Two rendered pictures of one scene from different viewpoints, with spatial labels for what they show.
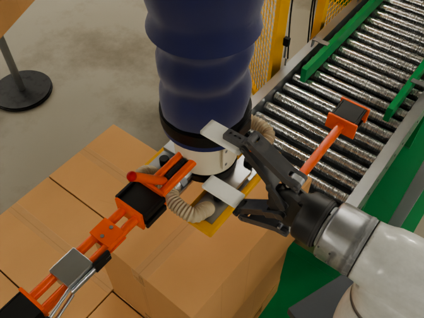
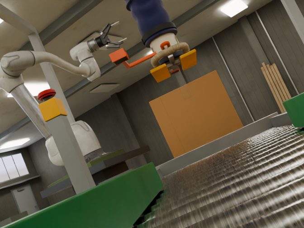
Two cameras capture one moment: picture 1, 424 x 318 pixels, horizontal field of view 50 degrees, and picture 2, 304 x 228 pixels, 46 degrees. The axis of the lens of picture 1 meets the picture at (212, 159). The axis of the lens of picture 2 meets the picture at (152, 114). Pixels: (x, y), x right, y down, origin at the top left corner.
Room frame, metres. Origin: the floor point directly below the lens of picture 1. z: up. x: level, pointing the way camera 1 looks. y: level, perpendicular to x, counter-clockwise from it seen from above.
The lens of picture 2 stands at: (2.51, -1.37, 0.64)
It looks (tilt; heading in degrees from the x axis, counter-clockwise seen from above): 7 degrees up; 148
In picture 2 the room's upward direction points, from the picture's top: 24 degrees counter-clockwise
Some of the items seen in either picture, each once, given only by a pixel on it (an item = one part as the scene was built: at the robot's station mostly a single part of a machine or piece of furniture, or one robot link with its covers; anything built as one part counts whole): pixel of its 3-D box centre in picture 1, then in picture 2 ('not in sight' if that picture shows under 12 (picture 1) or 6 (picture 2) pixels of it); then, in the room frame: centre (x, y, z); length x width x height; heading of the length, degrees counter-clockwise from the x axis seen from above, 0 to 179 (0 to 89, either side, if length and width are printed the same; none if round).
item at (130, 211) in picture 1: (141, 202); not in sight; (0.61, 0.17, 1.24); 0.10 x 0.08 x 0.06; 53
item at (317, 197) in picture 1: (298, 209); (102, 40); (0.36, -0.12, 1.58); 0.09 x 0.07 x 0.08; 53
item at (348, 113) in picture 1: (347, 117); (119, 56); (0.89, -0.37, 1.24); 0.09 x 0.08 x 0.05; 53
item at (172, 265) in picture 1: (207, 236); (199, 121); (0.79, 0.02, 0.74); 0.60 x 0.40 x 0.40; 140
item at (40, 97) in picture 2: not in sight; (47, 97); (1.24, -0.95, 1.02); 0.07 x 0.07 x 0.04
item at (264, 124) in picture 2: not in sight; (214, 146); (1.09, -0.20, 0.58); 0.70 x 0.03 x 0.06; 52
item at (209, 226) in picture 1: (233, 180); (160, 71); (0.75, -0.06, 1.13); 0.34 x 0.10 x 0.05; 143
